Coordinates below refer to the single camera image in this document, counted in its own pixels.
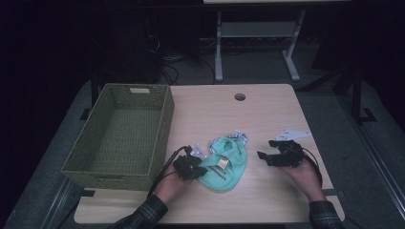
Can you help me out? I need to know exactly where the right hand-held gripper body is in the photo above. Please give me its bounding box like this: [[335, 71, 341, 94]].
[[266, 128, 311, 169]]

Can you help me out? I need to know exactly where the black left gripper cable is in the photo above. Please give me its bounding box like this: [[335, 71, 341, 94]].
[[147, 145, 193, 198]]

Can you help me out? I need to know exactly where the white metal stand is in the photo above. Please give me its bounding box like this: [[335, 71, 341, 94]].
[[214, 9, 308, 83]]

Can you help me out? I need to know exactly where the black metal stand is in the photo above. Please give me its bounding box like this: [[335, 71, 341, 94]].
[[332, 61, 378, 126]]

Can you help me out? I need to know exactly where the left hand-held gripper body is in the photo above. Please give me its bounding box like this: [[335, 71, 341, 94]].
[[173, 143, 208, 181]]

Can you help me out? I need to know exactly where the green woven basket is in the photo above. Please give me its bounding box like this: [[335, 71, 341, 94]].
[[60, 82, 176, 192]]

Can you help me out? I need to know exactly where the grey tape strip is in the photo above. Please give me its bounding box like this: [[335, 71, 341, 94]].
[[321, 188, 346, 197]]

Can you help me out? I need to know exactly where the person's right hand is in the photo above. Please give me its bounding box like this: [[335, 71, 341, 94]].
[[281, 155, 326, 203]]

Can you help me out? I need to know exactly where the tangle of floor cables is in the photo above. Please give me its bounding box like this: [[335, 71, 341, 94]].
[[146, 32, 218, 86]]

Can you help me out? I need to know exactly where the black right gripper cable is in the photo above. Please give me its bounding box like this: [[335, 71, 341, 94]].
[[300, 146, 324, 189]]

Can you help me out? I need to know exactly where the person's left hand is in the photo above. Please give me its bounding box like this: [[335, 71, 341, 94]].
[[153, 171, 193, 205]]

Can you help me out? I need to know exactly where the mint green garment striped lining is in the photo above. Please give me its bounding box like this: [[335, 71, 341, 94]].
[[197, 128, 249, 193]]

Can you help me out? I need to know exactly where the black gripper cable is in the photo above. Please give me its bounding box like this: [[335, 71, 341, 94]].
[[147, 145, 193, 198], [300, 146, 324, 189]]

